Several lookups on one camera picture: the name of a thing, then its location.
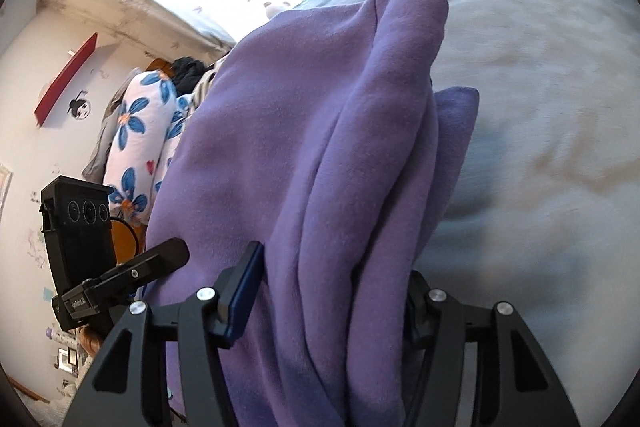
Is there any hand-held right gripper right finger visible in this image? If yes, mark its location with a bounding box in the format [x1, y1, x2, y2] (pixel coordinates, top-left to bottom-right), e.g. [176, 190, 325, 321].
[402, 269, 581, 427]

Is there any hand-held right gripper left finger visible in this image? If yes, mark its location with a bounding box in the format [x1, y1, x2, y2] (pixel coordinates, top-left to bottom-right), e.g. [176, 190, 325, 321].
[62, 241, 266, 427]

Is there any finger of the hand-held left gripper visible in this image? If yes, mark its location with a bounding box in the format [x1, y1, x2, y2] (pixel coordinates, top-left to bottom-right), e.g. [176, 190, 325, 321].
[97, 237, 191, 295]

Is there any purple zip hoodie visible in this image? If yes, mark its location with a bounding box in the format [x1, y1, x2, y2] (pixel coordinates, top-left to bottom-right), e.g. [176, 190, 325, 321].
[145, 0, 481, 427]

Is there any grey cloth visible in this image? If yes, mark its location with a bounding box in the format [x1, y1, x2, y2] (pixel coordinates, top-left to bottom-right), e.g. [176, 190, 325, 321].
[82, 79, 133, 180]

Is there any blue floral rolled quilt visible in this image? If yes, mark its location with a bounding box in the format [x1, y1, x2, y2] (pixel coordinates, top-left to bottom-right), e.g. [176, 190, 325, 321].
[102, 69, 196, 225]

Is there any dark cloth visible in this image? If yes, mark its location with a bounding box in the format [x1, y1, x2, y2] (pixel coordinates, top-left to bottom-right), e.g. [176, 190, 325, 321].
[170, 56, 208, 90]

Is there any beige curtain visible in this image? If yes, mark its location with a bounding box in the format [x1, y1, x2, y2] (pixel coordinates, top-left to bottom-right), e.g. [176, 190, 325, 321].
[40, 0, 236, 58]

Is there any grey bed blanket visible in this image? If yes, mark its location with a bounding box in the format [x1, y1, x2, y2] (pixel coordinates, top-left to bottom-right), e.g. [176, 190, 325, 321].
[290, 0, 640, 427]

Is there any white plush toy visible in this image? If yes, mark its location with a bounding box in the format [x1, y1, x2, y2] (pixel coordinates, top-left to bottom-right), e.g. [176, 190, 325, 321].
[264, 1, 293, 20]

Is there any black cable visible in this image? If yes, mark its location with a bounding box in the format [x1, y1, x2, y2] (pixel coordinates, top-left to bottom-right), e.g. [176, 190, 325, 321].
[110, 217, 147, 260]

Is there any cartoon wall sticker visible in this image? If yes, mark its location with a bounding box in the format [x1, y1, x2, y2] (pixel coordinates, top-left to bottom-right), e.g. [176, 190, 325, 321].
[67, 89, 93, 120]

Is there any red wall shelf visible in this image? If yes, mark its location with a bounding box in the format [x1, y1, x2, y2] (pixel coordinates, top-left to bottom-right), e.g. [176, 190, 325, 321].
[34, 32, 99, 128]

